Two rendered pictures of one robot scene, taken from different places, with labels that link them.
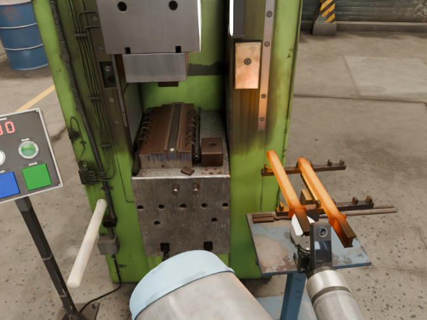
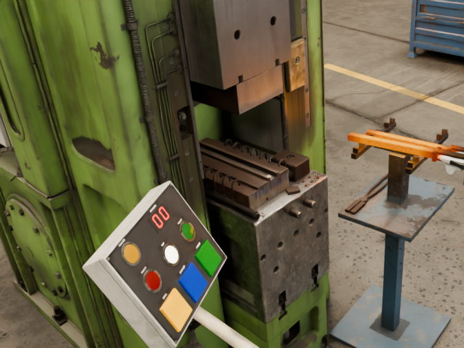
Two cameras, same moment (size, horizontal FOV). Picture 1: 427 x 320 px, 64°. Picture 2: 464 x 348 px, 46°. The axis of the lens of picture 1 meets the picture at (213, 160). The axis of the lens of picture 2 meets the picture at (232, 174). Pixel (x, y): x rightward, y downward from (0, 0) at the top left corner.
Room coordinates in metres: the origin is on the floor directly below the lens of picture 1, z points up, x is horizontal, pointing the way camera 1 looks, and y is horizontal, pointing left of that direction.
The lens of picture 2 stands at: (-0.02, 1.28, 1.94)
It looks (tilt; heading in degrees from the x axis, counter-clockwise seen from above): 30 degrees down; 320
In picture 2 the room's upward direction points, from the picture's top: 7 degrees counter-clockwise
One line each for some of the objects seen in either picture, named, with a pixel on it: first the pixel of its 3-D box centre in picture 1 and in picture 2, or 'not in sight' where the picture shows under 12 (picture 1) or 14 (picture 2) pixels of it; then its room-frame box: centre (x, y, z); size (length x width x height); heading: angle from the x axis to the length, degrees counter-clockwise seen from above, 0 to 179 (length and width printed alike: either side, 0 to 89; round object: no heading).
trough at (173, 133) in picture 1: (175, 124); (230, 159); (1.30, 0.16, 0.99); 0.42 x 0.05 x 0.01; 0
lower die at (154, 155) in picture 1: (170, 131); (226, 170); (1.30, 0.19, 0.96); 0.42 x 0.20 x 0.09; 0
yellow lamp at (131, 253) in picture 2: not in sight; (130, 253); (0.92, 0.82, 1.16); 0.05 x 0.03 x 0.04; 90
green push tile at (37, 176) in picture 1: (37, 176); (207, 258); (0.93, 0.60, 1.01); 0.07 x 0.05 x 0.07; 115
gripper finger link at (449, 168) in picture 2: (295, 230); (450, 166); (0.66, -0.22, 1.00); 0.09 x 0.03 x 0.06; 7
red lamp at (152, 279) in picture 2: not in sight; (152, 280); (0.88, 0.80, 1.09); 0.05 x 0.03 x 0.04; 90
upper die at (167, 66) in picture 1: (161, 48); (214, 76); (1.30, 0.19, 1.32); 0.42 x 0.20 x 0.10; 0
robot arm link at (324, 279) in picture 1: (328, 288); not in sight; (0.48, -0.26, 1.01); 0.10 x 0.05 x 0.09; 94
